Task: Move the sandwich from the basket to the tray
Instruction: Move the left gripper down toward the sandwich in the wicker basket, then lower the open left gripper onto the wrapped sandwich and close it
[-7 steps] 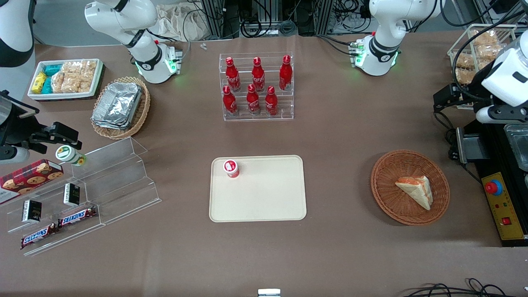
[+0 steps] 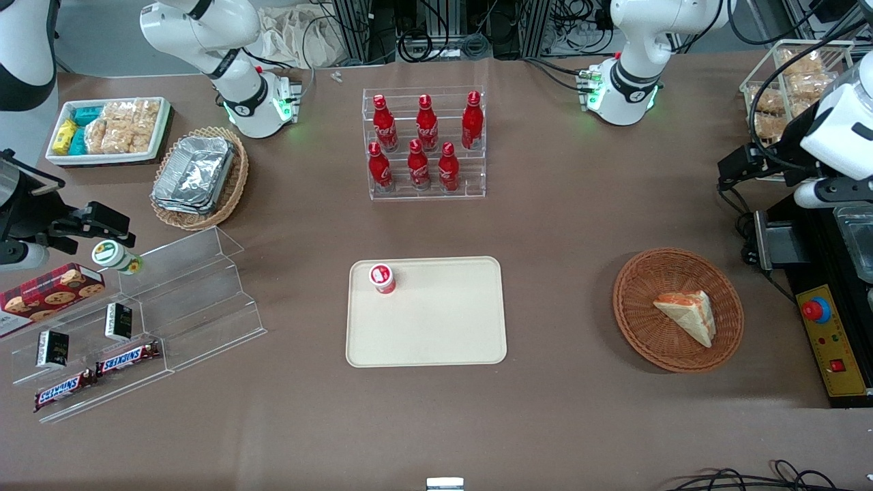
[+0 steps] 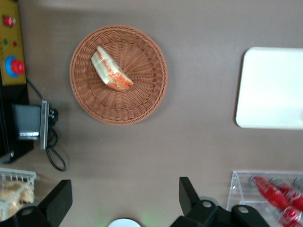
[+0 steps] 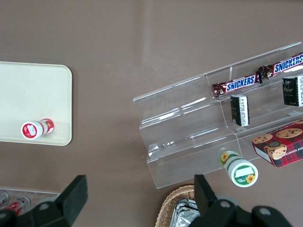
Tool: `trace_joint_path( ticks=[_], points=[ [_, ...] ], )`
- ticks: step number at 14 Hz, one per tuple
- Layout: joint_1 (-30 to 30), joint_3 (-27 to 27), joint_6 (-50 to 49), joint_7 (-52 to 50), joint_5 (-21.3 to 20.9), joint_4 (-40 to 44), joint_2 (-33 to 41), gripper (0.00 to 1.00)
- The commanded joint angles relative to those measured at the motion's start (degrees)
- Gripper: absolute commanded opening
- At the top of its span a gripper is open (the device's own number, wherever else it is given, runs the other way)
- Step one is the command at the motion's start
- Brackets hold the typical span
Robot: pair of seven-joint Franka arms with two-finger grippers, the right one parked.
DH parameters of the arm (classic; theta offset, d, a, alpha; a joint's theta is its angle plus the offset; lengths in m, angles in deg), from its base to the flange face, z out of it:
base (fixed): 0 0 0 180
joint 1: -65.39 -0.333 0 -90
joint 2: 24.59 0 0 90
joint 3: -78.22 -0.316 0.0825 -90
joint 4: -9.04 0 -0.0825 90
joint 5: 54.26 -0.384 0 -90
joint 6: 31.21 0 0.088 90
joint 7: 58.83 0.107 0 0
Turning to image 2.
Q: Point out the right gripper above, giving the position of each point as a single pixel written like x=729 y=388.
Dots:
x=27 y=210

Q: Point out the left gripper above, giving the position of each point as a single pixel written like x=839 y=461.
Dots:
x=793 y=140

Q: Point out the triangular sandwich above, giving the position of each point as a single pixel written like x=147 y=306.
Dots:
x=689 y=315

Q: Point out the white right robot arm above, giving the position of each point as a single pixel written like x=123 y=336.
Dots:
x=204 y=34

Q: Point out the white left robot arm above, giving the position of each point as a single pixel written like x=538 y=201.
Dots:
x=634 y=41

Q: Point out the white rectangular snack tray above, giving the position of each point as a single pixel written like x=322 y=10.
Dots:
x=160 y=133

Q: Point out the light oval wicker basket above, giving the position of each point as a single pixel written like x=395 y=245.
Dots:
x=235 y=184

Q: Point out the brown round wicker basket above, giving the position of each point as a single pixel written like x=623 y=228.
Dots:
x=648 y=327

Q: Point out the beige plastic tray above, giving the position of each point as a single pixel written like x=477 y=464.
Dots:
x=436 y=327

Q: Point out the white cup green lid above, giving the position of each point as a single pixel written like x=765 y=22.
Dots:
x=112 y=254

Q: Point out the clear bag fried snacks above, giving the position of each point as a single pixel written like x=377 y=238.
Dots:
x=801 y=63
x=765 y=100
x=808 y=87
x=767 y=126

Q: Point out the small black box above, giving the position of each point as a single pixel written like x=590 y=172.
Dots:
x=52 y=349
x=119 y=322

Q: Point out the red tartan cookie box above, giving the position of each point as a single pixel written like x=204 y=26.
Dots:
x=48 y=293

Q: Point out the aluminium foil container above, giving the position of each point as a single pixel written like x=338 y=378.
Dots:
x=194 y=170

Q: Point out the clear acrylic step stand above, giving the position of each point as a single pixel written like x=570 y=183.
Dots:
x=204 y=300
x=89 y=392

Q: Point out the clear bag rice crackers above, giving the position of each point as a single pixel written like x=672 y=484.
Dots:
x=108 y=136
x=133 y=109
x=144 y=135

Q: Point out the teal snack packet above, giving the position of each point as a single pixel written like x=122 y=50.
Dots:
x=86 y=115
x=78 y=142

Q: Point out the yellow snack packet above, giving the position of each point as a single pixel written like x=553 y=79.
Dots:
x=65 y=136

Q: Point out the Snickers chocolate bar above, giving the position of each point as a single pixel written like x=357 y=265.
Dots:
x=128 y=359
x=65 y=390

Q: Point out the black control box machine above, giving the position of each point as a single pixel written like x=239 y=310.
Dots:
x=818 y=273

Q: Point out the red emergency stop button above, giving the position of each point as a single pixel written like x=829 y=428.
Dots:
x=816 y=310

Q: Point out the yellow control panel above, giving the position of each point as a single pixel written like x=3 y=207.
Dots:
x=835 y=354

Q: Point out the red white yogurt cup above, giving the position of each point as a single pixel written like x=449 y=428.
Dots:
x=382 y=278

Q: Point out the clear acrylic bottle rack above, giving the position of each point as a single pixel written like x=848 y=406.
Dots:
x=470 y=174

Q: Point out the red cola bottle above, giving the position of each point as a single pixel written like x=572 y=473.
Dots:
x=427 y=126
x=448 y=170
x=385 y=126
x=472 y=123
x=418 y=167
x=379 y=170

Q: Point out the beige cloth bag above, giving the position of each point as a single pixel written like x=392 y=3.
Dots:
x=293 y=34

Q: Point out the small white device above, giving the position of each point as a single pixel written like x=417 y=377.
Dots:
x=445 y=484

